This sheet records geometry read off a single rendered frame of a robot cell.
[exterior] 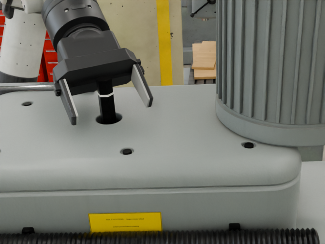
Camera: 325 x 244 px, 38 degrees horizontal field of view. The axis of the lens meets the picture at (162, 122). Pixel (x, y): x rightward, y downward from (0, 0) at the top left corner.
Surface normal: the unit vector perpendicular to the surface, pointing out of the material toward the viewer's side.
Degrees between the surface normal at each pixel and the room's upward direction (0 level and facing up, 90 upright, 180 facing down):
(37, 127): 0
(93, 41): 30
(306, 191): 0
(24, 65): 87
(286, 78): 90
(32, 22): 87
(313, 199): 0
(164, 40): 90
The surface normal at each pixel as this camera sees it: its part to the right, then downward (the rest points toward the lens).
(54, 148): -0.05, -0.89
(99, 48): 0.16, -0.57
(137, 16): -0.04, 0.46
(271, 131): -0.46, 0.43
